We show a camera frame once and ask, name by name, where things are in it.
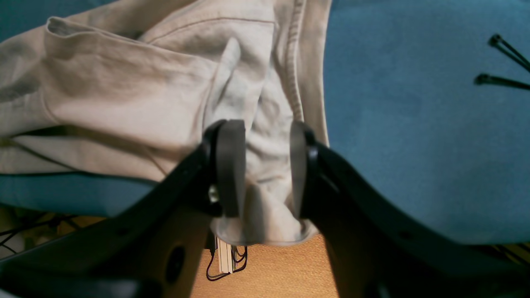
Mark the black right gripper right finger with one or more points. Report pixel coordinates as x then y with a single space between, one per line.
375 250

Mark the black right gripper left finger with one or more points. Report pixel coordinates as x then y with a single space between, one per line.
153 249

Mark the beige T-shirt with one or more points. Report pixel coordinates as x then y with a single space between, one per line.
128 89

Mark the blue tablecloth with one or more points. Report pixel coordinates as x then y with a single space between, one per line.
400 105

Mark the aluminium frame leg with label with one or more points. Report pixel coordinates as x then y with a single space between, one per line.
226 261

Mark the black cable ties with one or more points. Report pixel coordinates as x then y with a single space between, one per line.
512 65

